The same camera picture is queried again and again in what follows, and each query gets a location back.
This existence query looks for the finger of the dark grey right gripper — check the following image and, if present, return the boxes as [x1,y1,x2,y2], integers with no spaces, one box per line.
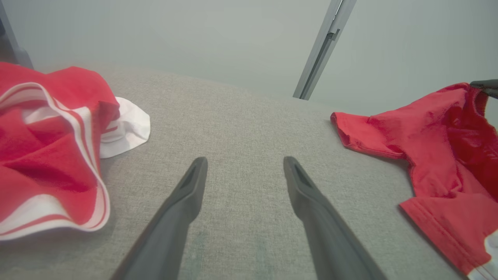
[470,79,498,98]

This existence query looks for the red shorts with white stripe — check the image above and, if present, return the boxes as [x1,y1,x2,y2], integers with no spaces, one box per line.
[330,82,498,280]

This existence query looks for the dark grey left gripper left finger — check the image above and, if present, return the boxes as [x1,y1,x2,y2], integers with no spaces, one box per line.
[111,157,209,280]

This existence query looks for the grey metal partition post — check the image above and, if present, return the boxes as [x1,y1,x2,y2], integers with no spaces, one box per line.
[293,0,358,101]

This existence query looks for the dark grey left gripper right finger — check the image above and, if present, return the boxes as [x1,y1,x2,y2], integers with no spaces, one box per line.
[283,156,388,280]

